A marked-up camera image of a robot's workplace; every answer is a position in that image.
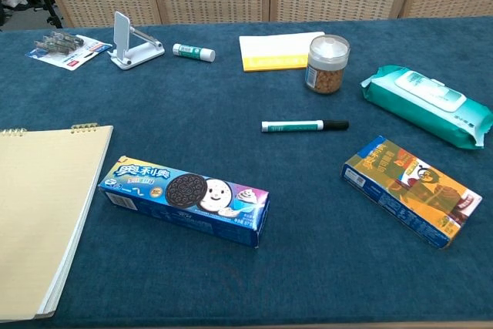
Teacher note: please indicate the cream spiral-bound notebook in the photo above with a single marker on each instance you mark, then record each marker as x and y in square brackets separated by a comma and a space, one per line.
[42, 213]

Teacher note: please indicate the blue velvet tablecloth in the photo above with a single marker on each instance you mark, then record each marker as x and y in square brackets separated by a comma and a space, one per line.
[246, 113]

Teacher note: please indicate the green and white marker pen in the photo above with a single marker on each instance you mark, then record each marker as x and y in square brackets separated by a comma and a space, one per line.
[300, 125]

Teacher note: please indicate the blue Oreo cookie box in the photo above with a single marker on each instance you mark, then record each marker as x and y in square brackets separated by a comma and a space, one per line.
[185, 200]

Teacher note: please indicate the yellow and white sticky notepad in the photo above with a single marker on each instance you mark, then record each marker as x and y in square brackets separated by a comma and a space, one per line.
[273, 53]

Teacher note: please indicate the green and white glue stick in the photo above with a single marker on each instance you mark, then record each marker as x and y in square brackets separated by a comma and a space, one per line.
[192, 52]

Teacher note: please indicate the clear jar with brown snacks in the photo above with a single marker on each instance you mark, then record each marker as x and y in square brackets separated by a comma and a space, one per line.
[327, 65]

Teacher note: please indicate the white folding phone stand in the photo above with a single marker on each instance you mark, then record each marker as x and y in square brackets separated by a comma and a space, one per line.
[131, 45]

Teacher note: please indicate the yellow and blue Oreo box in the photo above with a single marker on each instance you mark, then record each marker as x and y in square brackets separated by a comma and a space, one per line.
[412, 190]

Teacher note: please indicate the green wet wipes pack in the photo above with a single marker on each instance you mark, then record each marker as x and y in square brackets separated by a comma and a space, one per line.
[423, 103]

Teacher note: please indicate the blister pack of binder clips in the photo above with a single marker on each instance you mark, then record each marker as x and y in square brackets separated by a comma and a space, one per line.
[65, 49]

